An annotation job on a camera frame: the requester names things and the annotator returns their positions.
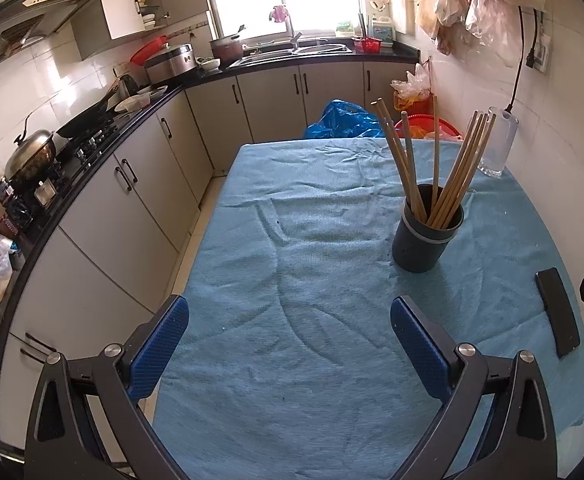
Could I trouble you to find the black gas stove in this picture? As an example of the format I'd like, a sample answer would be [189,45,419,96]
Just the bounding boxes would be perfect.
[57,125,118,168]

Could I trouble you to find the red plastic basin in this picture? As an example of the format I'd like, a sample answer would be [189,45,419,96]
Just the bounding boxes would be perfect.
[394,114,465,142]

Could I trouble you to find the clear bag with orange contents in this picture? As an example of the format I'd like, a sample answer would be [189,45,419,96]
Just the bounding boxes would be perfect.
[391,62,433,111]

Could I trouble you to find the silver rice cooker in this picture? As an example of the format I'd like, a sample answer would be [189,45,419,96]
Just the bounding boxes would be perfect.
[144,44,196,83]

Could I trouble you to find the red plastic lid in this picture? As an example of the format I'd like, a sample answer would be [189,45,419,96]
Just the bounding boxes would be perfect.
[130,36,168,67]

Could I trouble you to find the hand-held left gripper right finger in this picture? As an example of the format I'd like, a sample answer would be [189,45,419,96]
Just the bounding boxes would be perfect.
[391,296,558,480]

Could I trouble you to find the range hood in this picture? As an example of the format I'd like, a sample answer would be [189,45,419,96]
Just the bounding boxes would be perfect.
[0,0,113,76]

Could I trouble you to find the clear glass mug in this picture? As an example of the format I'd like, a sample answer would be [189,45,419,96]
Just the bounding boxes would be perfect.
[477,106,518,178]

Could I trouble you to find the white detergent bottle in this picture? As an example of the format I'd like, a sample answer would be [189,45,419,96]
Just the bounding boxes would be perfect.
[372,12,398,41]

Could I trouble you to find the black frying pan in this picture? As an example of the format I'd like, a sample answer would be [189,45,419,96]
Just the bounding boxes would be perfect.
[56,85,120,138]

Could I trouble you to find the brown cooking pot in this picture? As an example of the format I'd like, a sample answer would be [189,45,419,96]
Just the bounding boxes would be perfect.
[209,24,246,66]

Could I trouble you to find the hanging plastic bags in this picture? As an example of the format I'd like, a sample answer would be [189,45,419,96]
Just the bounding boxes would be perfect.
[414,0,548,56]

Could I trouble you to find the black phone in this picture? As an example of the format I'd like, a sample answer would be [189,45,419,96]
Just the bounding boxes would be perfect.
[536,267,582,358]

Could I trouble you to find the steel sink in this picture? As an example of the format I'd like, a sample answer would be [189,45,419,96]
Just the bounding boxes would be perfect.
[229,42,353,68]

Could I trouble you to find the beige upper kitchen cabinets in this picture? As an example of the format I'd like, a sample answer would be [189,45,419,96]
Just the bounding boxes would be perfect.
[2,0,210,61]

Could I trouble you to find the red plastic basket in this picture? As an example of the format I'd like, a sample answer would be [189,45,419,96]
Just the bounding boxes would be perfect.
[352,36,383,55]

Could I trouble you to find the steel faucet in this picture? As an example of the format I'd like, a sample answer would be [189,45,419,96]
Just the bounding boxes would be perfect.
[284,7,304,51]

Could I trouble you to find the white dish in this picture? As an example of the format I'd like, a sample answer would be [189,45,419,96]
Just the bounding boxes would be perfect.
[114,94,152,113]

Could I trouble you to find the blue tablecloth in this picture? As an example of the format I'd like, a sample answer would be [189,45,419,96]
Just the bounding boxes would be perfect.
[152,137,584,480]

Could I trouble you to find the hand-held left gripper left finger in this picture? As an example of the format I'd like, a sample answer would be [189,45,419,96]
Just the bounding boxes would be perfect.
[23,295,189,480]

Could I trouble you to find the stack of white dishes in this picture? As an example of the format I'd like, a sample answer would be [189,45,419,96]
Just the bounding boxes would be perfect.
[139,0,160,28]

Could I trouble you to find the black kitchen countertop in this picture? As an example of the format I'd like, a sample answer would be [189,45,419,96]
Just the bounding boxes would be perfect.
[0,42,420,321]

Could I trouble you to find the black power cable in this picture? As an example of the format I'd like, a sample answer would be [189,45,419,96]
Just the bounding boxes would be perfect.
[504,5,529,113]

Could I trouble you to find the light wooden chopstick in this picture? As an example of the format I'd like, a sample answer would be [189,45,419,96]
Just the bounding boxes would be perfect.
[439,115,492,228]
[436,114,488,227]
[443,112,498,228]
[432,113,483,225]
[428,109,478,223]

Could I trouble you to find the blue plastic bag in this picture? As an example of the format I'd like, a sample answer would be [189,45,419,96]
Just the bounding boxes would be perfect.
[304,100,388,141]

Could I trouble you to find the dark grey utensil holder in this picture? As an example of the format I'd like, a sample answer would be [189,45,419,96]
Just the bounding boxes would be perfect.
[392,184,465,273]

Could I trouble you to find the wall power socket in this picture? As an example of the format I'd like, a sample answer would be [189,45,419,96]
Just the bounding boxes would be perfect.
[524,7,553,73]

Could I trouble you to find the steel wok with lid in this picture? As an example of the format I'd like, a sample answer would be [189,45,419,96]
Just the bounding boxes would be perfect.
[4,112,57,181]

